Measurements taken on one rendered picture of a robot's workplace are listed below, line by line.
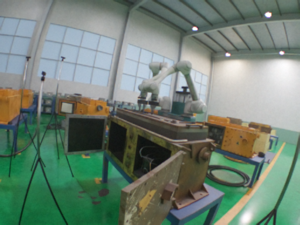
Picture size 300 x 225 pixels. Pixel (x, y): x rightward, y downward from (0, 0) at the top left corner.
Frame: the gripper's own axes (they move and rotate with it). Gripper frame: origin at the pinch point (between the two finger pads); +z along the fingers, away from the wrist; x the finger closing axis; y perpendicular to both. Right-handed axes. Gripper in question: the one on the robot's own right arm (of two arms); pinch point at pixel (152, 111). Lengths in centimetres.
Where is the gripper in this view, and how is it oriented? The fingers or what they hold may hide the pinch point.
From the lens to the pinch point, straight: 198.2
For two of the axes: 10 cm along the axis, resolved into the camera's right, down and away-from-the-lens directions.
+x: -9.8, -1.4, -1.1
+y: -1.0, -0.8, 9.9
